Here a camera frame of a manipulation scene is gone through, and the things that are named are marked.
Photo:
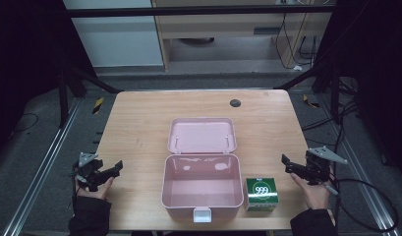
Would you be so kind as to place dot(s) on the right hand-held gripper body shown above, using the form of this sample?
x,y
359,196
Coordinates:
x,y
319,165

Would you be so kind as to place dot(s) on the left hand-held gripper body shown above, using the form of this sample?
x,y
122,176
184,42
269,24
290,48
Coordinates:
x,y
89,167

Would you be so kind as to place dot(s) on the green medicine box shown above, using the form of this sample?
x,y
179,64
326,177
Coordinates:
x,y
261,193

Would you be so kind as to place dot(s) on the pink plastic storage box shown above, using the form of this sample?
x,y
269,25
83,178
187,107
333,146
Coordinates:
x,y
201,183

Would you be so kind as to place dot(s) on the person's left hand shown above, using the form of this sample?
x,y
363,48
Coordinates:
x,y
100,190

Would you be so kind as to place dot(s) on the person's right hand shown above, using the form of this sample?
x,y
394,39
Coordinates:
x,y
315,195

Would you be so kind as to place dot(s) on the yellow black floor tape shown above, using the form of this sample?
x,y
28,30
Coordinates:
x,y
98,105
310,102

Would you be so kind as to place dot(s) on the black metal stand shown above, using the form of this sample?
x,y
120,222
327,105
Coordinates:
x,y
334,95
62,98

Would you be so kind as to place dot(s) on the dark round table grommet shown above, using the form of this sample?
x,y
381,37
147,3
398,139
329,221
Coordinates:
x,y
235,103

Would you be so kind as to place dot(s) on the small white plug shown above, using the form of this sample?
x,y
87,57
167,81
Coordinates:
x,y
297,68

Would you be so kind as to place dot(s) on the dark curtain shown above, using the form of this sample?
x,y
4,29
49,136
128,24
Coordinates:
x,y
375,65
25,49

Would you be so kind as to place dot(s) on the white cabinet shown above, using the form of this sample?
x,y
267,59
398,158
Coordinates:
x,y
116,42

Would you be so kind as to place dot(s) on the light wooden desk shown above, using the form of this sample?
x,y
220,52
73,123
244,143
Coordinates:
x,y
221,28

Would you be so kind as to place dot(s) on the aluminium floor rail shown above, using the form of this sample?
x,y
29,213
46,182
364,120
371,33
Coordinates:
x,y
362,183
47,157

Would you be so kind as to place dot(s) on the black horizontal frame bar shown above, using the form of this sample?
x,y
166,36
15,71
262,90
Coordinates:
x,y
188,11

